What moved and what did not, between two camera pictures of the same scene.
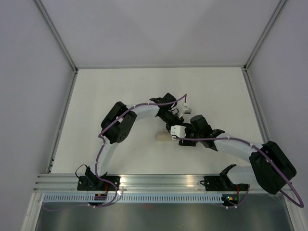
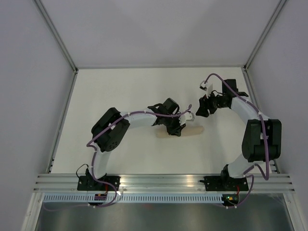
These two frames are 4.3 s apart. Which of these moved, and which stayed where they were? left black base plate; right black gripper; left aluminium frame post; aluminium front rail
Moved: right black gripper
Stayed: left black base plate; left aluminium frame post; aluminium front rail
